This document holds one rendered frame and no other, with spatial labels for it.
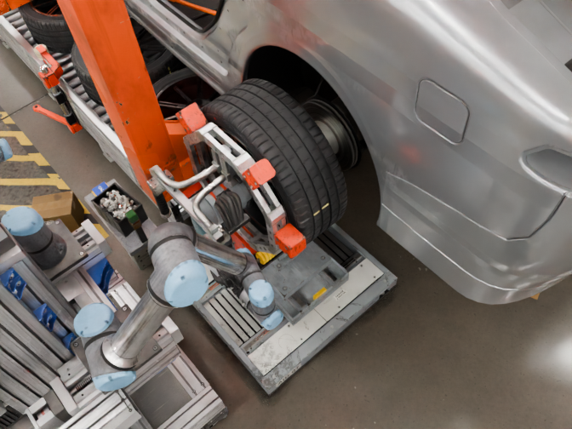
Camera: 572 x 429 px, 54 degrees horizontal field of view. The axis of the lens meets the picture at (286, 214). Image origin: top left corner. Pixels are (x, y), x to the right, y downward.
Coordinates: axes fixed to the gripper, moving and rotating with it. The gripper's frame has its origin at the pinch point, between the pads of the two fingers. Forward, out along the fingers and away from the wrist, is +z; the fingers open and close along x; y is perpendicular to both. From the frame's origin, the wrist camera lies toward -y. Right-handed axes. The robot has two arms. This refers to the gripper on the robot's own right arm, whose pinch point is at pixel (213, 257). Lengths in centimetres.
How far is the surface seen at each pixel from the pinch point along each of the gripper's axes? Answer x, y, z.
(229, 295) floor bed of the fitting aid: -10, -77, 23
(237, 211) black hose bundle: -12.7, 18.3, -1.8
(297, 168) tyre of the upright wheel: -36.3, 25.3, -6.4
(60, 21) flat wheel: -38, -33, 219
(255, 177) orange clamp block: -21.0, 31.3, -3.9
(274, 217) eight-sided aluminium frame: -22.1, 13.5, -9.6
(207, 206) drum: -9.6, 7.8, 14.4
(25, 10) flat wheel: -28, -32, 245
